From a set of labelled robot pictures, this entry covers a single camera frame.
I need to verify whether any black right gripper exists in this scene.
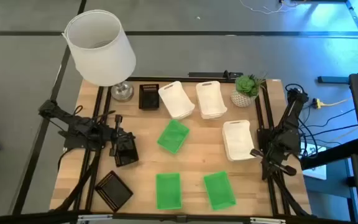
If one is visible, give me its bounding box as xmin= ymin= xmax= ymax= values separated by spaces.
xmin=249 ymin=148 xmax=297 ymax=181

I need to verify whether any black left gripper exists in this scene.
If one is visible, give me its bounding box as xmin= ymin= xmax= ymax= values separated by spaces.
xmin=109 ymin=114 xmax=135 ymax=157

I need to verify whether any black mesh plastic basket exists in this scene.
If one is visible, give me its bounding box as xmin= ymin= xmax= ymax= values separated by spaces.
xmin=113 ymin=138 xmax=140 ymax=168
xmin=94 ymin=170 xmax=134 ymax=213
xmin=138 ymin=83 xmax=160 ymax=111

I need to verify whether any white plastic basket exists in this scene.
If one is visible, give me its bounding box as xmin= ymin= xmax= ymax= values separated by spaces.
xmin=195 ymin=80 xmax=229 ymax=120
xmin=158 ymin=80 xmax=196 ymax=121
xmin=221 ymin=119 xmax=259 ymax=162

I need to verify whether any green mesh plastic basket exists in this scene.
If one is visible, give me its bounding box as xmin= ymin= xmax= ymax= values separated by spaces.
xmin=203 ymin=170 xmax=237 ymax=212
xmin=155 ymin=172 xmax=183 ymax=211
xmin=156 ymin=119 xmax=191 ymax=155

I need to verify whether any silver lamp base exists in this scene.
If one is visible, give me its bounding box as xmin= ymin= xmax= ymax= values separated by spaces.
xmin=110 ymin=80 xmax=135 ymax=102

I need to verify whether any white box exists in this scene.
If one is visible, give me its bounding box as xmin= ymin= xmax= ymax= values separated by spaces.
xmin=303 ymin=144 xmax=328 ymax=180

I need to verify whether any black diagonal beam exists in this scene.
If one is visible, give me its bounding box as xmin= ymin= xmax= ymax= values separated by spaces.
xmin=300 ymin=138 xmax=358 ymax=170

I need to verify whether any white patterned plant pot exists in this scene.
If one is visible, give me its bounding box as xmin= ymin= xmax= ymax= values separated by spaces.
xmin=230 ymin=88 xmax=257 ymax=108

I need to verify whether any white lamp shade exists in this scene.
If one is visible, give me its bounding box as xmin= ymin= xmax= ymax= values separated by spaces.
xmin=62 ymin=9 xmax=137 ymax=87

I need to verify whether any green succulent plant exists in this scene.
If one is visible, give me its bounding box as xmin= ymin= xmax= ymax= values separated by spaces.
xmin=234 ymin=73 xmax=265 ymax=98

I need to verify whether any black aluminium frame rail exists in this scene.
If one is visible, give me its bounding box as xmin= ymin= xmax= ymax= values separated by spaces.
xmin=261 ymin=81 xmax=291 ymax=216
xmin=254 ymin=88 xmax=278 ymax=216
xmin=85 ymin=86 xmax=112 ymax=212
xmin=72 ymin=86 xmax=104 ymax=212

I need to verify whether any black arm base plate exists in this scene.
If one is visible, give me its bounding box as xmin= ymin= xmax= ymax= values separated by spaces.
xmin=63 ymin=130 xmax=108 ymax=149
xmin=257 ymin=128 xmax=301 ymax=155

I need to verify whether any black diagonal frame brace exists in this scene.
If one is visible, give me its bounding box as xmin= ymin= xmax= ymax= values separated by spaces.
xmin=267 ymin=166 xmax=312 ymax=217
xmin=53 ymin=157 xmax=101 ymax=212

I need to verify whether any silver metal bracket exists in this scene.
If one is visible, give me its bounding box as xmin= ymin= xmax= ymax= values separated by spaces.
xmin=77 ymin=213 xmax=114 ymax=223
xmin=249 ymin=217 xmax=287 ymax=224

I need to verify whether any black long frame rail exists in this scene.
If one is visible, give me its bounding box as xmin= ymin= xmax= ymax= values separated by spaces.
xmin=0 ymin=210 xmax=358 ymax=224
xmin=129 ymin=76 xmax=239 ymax=83

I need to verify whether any black floor cable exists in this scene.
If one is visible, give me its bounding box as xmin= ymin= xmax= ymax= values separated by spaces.
xmin=303 ymin=108 xmax=356 ymax=129
xmin=303 ymin=124 xmax=358 ymax=138

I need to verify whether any cream power cable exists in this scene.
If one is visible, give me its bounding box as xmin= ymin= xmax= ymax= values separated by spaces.
xmin=320 ymin=97 xmax=353 ymax=107

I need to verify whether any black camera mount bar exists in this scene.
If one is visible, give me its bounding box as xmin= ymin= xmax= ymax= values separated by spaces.
xmin=188 ymin=70 xmax=244 ymax=79

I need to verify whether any thin white floor cable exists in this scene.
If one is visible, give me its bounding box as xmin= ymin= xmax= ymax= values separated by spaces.
xmin=239 ymin=0 xmax=307 ymax=15

